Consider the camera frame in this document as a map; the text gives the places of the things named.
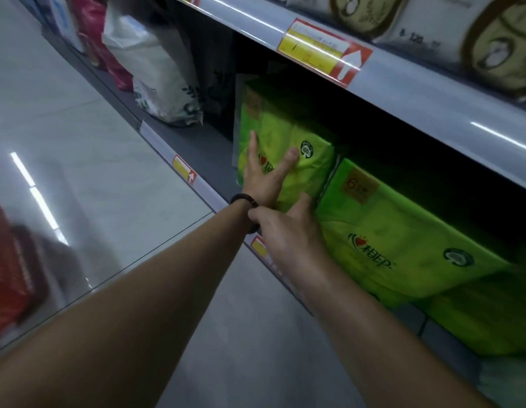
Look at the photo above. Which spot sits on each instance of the person's right hand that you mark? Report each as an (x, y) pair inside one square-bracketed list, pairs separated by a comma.
[(290, 240)]

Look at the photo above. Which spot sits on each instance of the person's left hand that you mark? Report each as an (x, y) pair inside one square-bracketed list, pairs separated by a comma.
[(259, 184)]

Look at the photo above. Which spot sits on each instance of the person's right thumb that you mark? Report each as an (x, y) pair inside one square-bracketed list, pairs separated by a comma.
[(263, 214)]

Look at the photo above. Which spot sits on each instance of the person's left thumb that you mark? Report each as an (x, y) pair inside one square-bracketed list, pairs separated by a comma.
[(288, 161)]

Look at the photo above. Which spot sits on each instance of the green tissue pack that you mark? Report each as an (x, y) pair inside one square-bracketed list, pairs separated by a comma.
[(394, 233), (484, 310), (284, 123)]

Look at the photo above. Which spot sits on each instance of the person's right forearm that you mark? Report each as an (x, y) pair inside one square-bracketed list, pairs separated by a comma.
[(373, 335)]

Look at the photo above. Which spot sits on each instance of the person's left forearm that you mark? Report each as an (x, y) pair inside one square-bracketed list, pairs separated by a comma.
[(140, 314)]

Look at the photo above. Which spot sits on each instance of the red yellow shelf label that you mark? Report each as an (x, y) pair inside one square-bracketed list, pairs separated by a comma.
[(259, 248), (184, 169), (322, 50)]

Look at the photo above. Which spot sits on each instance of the white plastic bag pack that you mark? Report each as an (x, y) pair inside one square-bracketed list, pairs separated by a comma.
[(161, 72)]

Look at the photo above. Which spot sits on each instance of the white pack with brown circle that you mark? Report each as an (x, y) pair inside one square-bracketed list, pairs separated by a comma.
[(471, 38), (360, 10)]

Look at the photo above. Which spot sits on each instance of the red pink pack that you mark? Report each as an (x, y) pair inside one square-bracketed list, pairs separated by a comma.
[(106, 46)]

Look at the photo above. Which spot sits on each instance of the red blurred package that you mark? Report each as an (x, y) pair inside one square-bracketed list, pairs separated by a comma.
[(12, 271)]

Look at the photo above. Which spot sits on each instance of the blue white pack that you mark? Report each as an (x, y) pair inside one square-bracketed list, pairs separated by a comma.
[(63, 16)]

